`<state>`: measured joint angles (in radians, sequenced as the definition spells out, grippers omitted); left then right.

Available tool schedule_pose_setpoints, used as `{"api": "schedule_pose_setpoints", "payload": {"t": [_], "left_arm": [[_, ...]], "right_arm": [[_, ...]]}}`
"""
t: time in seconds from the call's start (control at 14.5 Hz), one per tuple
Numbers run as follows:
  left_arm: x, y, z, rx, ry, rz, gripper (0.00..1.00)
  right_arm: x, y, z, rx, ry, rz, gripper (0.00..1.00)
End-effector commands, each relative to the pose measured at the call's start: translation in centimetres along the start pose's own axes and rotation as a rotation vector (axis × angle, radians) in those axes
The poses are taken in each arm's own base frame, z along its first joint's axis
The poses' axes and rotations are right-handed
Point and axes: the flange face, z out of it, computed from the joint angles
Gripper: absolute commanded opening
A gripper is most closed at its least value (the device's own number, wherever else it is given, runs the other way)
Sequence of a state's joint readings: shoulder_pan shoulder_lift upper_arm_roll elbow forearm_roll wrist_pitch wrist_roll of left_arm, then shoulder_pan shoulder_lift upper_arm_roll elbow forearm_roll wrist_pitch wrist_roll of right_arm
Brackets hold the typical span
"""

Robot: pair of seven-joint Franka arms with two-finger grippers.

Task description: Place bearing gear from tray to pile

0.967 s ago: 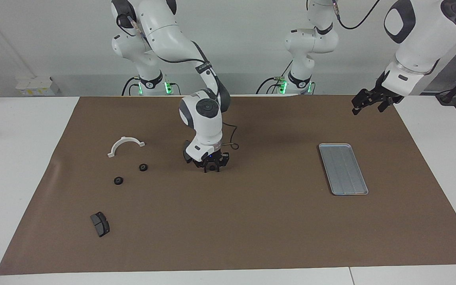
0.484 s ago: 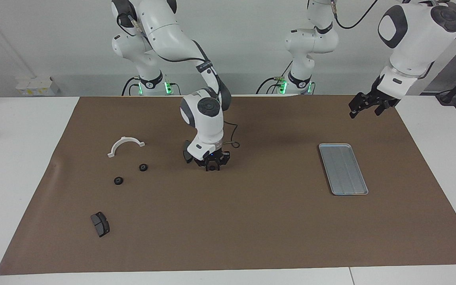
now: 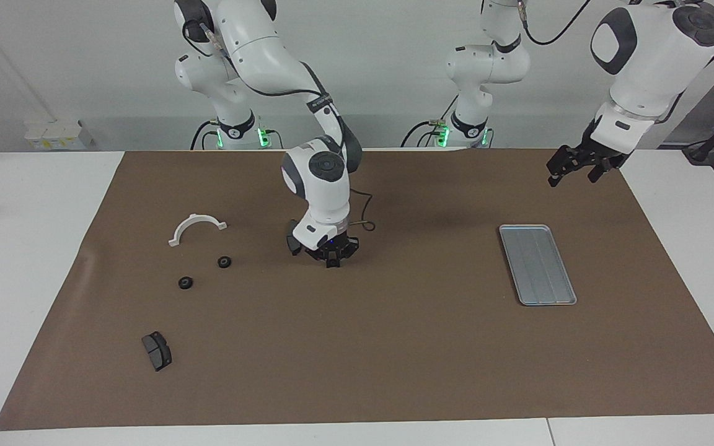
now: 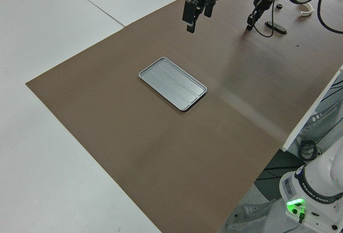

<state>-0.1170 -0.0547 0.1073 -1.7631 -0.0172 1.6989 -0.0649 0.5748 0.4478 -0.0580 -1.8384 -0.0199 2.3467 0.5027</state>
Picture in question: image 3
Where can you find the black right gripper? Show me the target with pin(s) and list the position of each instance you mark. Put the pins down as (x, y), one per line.
(338, 246)

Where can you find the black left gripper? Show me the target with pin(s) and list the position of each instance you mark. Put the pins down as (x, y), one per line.
(599, 148)

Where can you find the black bearing gear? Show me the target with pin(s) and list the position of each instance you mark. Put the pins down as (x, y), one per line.
(224, 262)
(185, 282)

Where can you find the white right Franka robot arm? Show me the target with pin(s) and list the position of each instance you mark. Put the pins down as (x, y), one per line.
(258, 43)

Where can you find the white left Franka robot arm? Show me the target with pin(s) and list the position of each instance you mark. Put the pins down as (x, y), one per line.
(654, 56)

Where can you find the silver metal tray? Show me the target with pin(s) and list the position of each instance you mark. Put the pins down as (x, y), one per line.
(543, 272)

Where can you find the dark grey brake pad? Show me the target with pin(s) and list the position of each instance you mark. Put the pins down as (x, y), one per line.
(292, 248)
(157, 352)

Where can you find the brown table mat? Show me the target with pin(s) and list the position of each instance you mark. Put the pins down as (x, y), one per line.
(363, 341)

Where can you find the white semicircular plastic bracket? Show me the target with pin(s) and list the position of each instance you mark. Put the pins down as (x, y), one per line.
(199, 218)

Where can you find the white wall socket box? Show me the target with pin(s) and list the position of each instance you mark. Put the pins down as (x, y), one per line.
(53, 133)

